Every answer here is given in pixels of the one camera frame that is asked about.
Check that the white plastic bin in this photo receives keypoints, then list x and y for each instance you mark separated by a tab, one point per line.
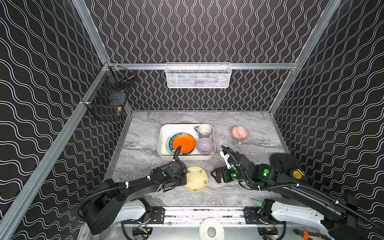
169	130

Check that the blue patterned bowl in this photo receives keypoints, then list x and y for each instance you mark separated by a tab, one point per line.
240	133

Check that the orange round plate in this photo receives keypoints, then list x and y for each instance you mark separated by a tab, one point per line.
186	141

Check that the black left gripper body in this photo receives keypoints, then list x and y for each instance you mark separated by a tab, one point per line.
180	174

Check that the yellow tape measure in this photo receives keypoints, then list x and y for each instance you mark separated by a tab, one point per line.
297	174

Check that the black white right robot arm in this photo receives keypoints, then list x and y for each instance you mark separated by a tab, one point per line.
336	217

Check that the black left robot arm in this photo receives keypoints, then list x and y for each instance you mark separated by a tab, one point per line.
100	209

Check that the white tape roll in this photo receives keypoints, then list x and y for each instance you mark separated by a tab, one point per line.
211	229

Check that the lilac ceramic bowl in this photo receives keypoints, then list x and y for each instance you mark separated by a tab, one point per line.
205	146

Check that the cream plate with motifs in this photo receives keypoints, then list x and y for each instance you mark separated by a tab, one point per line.
197	179

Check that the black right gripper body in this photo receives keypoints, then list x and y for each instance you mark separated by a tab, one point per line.
223	174

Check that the lilac mug white inside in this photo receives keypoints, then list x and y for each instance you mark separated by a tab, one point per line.
203	130

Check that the black wire basket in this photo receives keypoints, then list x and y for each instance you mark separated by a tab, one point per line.
109	101

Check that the orange handled pliers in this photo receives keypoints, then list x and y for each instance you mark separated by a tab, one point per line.
306	235

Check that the clear wall basket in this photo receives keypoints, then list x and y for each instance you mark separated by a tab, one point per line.
198	75

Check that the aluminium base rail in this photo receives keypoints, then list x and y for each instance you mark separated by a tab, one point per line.
235	216

